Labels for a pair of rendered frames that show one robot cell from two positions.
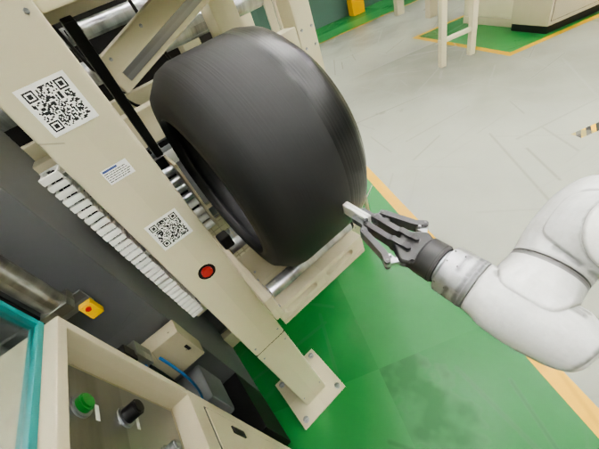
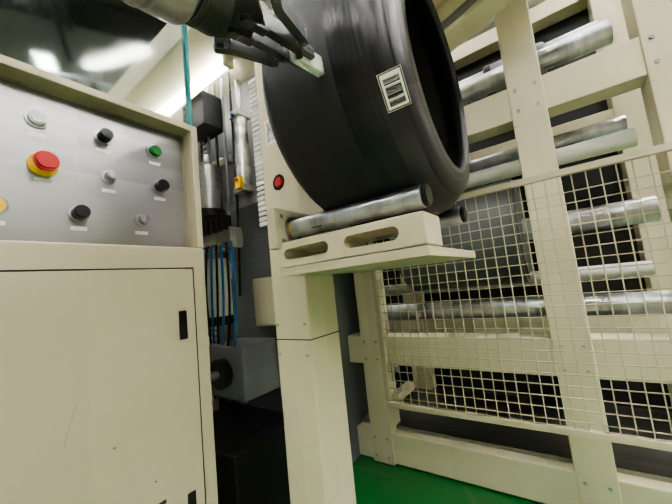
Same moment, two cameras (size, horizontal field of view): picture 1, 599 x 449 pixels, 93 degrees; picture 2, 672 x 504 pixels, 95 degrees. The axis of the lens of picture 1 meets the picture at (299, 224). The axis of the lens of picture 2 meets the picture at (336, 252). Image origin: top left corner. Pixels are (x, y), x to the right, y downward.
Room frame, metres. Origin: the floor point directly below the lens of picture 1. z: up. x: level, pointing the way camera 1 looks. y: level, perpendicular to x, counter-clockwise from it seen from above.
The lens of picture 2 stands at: (0.23, -0.52, 0.75)
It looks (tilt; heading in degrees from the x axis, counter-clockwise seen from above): 6 degrees up; 58
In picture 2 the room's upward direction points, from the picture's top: 6 degrees counter-clockwise
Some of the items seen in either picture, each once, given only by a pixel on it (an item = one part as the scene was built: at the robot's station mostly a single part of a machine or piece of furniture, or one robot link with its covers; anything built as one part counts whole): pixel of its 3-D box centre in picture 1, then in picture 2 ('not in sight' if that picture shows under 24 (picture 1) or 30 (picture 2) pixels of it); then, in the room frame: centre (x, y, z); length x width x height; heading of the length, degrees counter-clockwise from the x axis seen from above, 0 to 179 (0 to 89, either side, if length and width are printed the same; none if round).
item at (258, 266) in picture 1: (293, 257); (383, 262); (0.74, 0.07, 0.80); 0.37 x 0.36 x 0.02; 23
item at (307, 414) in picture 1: (308, 385); not in sight; (0.62, 0.30, 0.01); 0.27 x 0.27 x 0.02; 23
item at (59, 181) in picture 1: (141, 255); (264, 152); (0.56, 0.36, 1.19); 0.05 x 0.04 x 0.48; 23
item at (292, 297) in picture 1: (315, 269); (351, 244); (0.61, 0.01, 0.83); 0.36 x 0.09 x 0.06; 113
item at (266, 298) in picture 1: (242, 272); (324, 234); (0.67, 0.23, 0.90); 0.40 x 0.03 x 0.10; 23
